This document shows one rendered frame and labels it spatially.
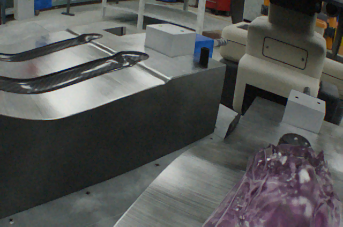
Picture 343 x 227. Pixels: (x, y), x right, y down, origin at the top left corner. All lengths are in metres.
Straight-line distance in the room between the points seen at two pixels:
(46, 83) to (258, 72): 0.50
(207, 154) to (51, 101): 0.14
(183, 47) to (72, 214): 0.22
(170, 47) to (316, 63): 0.44
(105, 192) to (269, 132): 0.17
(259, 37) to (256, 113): 0.39
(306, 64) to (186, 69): 0.44
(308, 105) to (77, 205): 0.25
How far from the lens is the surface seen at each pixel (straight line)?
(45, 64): 0.33
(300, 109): 0.30
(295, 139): 0.29
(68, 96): 0.25
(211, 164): 0.16
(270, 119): 0.31
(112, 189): 0.27
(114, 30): 0.46
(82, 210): 0.25
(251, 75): 0.68
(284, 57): 0.69
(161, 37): 0.33
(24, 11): 0.52
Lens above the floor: 0.99
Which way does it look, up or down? 26 degrees down
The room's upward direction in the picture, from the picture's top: 6 degrees clockwise
